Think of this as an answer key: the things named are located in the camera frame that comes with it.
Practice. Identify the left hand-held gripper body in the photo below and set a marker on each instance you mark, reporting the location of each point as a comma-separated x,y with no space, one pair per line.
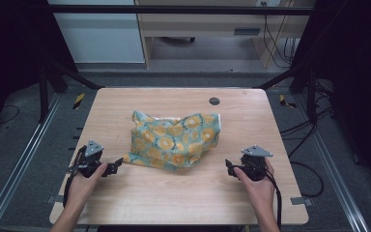
90,158

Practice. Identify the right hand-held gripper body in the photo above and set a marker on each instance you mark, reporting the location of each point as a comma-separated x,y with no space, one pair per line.
254,163

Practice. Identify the aluminium floor rail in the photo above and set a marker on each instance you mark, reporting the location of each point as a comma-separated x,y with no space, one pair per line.
16,164
335,174

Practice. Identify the white cabinet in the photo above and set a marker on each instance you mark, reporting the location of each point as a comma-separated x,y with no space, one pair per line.
99,32

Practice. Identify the teal orange-print cloth bag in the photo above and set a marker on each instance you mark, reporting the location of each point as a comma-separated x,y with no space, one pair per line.
174,139

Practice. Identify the yellow black tape strip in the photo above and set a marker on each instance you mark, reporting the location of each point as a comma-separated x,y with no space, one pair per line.
285,101
79,100

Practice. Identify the person's left hand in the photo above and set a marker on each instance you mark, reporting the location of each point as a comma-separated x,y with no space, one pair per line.
84,187

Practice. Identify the grey table bracket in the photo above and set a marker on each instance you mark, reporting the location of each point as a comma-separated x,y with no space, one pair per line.
301,201
54,199

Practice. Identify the person's right hand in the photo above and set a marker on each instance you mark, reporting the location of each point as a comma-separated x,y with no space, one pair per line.
258,189

